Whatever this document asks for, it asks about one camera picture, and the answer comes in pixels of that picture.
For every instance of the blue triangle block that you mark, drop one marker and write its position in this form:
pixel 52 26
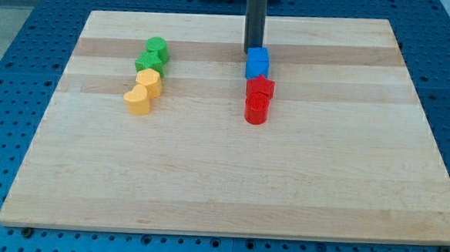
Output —
pixel 256 68

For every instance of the red cylinder block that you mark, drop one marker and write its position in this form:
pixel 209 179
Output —
pixel 256 108

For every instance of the red star block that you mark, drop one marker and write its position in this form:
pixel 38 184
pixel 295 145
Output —
pixel 260 84

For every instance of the blue cube block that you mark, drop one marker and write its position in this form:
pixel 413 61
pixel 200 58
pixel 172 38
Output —
pixel 255 54

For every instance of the yellow hexagon block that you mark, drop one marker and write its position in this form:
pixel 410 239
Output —
pixel 152 81

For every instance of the yellow heart block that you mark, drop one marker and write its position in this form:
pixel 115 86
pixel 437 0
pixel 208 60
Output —
pixel 137 100

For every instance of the green star block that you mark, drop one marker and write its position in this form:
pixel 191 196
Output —
pixel 149 60

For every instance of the green cylinder block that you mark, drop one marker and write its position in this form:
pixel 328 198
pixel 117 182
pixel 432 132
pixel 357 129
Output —
pixel 158 45

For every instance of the wooden board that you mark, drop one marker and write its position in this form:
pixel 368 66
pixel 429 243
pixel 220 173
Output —
pixel 346 153

